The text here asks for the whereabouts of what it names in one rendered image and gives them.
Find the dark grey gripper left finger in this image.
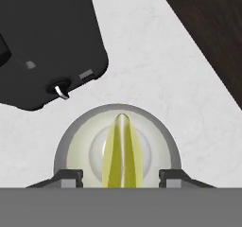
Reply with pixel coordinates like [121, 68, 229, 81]
[26, 168, 84, 189]

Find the yellow lemon wedge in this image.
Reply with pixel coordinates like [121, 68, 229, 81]
[101, 113, 144, 189]

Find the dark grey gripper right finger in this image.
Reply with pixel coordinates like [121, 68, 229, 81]
[159, 168, 217, 189]

